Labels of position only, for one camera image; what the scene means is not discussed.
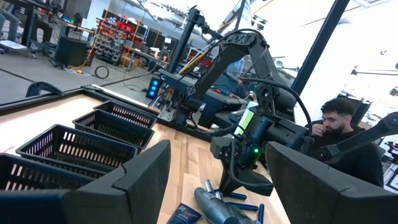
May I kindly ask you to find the black office chair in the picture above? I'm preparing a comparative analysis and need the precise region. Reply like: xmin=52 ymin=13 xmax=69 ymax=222
xmin=338 ymin=91 xmax=373 ymax=125

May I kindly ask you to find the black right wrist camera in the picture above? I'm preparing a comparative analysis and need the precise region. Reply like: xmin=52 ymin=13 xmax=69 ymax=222
xmin=210 ymin=136 xmax=238 ymax=161

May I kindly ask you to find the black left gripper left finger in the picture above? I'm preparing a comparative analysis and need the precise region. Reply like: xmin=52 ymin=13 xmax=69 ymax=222
xmin=0 ymin=139 xmax=172 ymax=224

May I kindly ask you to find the black floor cabinet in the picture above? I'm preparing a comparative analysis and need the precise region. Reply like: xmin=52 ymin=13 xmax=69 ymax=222
xmin=54 ymin=36 xmax=90 ymax=68

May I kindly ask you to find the black coiled floor cable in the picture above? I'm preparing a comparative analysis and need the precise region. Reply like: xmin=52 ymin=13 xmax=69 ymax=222
xmin=93 ymin=65 xmax=110 ymax=80

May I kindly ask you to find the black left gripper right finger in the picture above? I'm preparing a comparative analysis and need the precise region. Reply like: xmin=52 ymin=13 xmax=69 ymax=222
xmin=265 ymin=141 xmax=398 ymax=224

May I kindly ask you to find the grey travel toiletry bottle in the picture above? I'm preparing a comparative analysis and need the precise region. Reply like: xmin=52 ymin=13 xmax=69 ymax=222
xmin=193 ymin=186 xmax=261 ymax=224

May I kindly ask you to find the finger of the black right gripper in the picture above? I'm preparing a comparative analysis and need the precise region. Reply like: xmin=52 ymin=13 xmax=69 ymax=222
xmin=244 ymin=170 xmax=274 ymax=197
xmin=219 ymin=169 xmax=246 ymax=196

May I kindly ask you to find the dark blue toothpaste sachet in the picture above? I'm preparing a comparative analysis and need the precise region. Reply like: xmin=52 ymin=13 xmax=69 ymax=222
xmin=165 ymin=202 xmax=203 ymax=224

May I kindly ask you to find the cluttered workbench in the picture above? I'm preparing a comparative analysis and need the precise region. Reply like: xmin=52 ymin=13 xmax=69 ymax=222
xmin=123 ymin=43 xmax=170 ymax=74

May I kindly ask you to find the black camera stand post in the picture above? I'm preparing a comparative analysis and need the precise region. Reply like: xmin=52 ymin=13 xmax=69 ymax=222
xmin=167 ymin=6 xmax=223 ymax=74

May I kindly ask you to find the black box with blue lights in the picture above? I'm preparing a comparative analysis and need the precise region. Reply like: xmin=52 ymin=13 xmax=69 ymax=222
xmin=145 ymin=77 xmax=162 ymax=100

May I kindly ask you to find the person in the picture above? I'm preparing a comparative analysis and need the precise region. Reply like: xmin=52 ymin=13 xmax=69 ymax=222
xmin=307 ymin=98 xmax=386 ymax=189

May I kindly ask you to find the shelf rack with parts bins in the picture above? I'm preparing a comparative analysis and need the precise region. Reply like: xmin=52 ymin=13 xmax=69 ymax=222
xmin=94 ymin=17 xmax=137 ymax=66

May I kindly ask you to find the black slatted plastic basket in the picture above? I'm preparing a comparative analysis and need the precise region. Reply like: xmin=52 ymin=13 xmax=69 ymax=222
xmin=0 ymin=152 xmax=108 ymax=192
xmin=93 ymin=100 xmax=158 ymax=130
xmin=15 ymin=124 xmax=139 ymax=180
xmin=72 ymin=109 xmax=155 ymax=153

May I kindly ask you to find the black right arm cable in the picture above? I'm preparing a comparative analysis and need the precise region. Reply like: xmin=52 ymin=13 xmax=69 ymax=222
xmin=239 ymin=77 xmax=313 ymax=138

